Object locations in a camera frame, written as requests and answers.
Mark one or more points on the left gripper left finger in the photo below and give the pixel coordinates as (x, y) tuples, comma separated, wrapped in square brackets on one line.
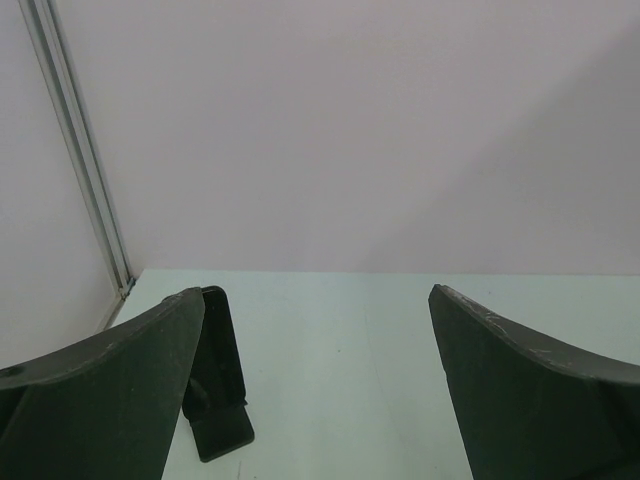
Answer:
[(105, 407)]

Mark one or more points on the left aluminium corner post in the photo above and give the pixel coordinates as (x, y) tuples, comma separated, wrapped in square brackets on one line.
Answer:
[(51, 47)]

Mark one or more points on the black folding phone stand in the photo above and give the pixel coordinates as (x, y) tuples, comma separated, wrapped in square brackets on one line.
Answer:
[(217, 416)]

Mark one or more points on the black phone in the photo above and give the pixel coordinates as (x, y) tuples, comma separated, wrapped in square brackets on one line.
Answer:
[(216, 380)]

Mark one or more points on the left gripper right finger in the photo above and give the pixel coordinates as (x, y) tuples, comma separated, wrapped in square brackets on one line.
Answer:
[(529, 406)]

